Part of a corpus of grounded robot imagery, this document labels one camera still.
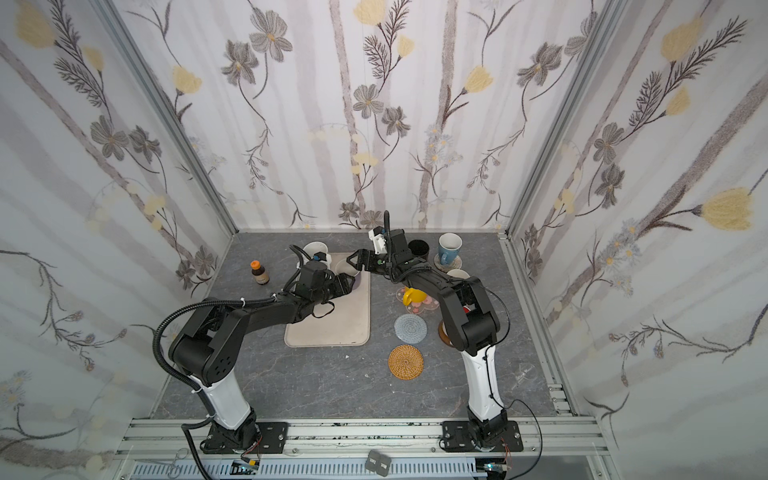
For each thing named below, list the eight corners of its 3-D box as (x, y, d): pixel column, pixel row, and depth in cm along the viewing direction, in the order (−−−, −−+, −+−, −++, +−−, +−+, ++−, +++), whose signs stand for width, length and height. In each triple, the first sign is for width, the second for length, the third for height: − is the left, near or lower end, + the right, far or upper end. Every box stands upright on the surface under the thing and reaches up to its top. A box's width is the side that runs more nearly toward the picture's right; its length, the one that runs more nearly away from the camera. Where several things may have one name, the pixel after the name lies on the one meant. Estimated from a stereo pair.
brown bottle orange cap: (257, 284, 106) (248, 268, 99) (260, 276, 109) (251, 260, 101) (268, 284, 106) (259, 269, 99) (270, 276, 109) (262, 260, 101)
